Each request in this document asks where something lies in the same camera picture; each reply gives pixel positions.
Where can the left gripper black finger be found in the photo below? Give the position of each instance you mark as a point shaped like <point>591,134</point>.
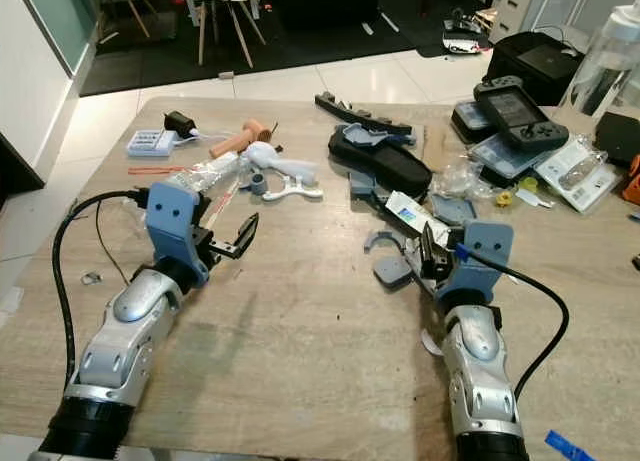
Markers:
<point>240,251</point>
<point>250,226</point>

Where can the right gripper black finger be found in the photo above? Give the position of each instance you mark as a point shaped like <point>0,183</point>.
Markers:
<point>430,251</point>

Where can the white long carton box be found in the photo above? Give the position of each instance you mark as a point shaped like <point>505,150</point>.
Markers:
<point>410,213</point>

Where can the small grey cylinder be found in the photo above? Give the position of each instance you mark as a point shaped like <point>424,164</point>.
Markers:
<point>257,183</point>

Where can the grey printed shield plate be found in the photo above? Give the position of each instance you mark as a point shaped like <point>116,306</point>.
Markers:
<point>453,208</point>

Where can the grey printed arch piece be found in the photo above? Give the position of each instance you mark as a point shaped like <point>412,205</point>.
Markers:
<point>382,238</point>

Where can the white plastic fork piece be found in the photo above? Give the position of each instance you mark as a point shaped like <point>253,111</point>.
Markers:
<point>295,190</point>

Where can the small clear plastic bottle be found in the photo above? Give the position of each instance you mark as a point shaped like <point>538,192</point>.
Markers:
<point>210,176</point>

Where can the crumpled clear plastic bag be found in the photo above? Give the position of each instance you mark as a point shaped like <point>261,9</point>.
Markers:
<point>458,179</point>

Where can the white curved scrap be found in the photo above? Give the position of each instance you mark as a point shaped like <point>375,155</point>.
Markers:
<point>430,345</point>

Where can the small yellow gear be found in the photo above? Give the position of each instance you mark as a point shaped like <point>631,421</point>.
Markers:
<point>505,197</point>

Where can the black long zip case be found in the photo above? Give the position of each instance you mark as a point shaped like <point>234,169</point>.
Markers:
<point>380,166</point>

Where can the clear plastic blister pack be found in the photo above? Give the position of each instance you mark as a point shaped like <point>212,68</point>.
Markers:
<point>500,159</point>

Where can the yellow-green cap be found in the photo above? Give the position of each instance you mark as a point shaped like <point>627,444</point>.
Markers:
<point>528,184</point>

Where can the white battery box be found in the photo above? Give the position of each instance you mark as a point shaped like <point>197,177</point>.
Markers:
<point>152,144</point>

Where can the black power adapter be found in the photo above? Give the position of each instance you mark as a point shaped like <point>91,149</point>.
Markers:
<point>178,123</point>

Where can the small metal clip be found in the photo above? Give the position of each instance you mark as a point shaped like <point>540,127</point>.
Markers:
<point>90,278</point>

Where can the dark plastic case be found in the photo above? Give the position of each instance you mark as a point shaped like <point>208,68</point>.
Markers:
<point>468,119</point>

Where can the white bagged packet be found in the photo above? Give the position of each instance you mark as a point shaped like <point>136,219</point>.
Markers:
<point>580,176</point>

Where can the black handheld game console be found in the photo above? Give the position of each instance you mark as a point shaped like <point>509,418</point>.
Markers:
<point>520,111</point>

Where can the orange tool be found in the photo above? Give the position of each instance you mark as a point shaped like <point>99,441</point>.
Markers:
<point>632,181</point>

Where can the black white floor device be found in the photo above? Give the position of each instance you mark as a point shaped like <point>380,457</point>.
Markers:
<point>465,39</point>

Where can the blue tape strip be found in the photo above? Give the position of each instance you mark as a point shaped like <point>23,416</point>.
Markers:
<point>565,446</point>

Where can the black flat box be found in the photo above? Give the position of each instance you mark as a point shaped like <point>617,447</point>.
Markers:
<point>620,136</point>

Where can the large clear plastic bottle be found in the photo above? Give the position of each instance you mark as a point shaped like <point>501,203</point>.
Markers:
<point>605,66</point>

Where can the white drawer cabinet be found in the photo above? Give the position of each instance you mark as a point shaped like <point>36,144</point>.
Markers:
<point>520,1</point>

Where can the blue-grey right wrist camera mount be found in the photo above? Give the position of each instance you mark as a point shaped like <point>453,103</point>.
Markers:
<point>485,261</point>

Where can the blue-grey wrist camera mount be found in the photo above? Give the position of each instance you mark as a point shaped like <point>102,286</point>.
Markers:
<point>485,261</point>
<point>172,221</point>

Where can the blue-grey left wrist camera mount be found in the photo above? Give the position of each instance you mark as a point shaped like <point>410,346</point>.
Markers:
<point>172,221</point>

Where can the black slotted rail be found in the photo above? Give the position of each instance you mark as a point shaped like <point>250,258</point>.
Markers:
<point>360,113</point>

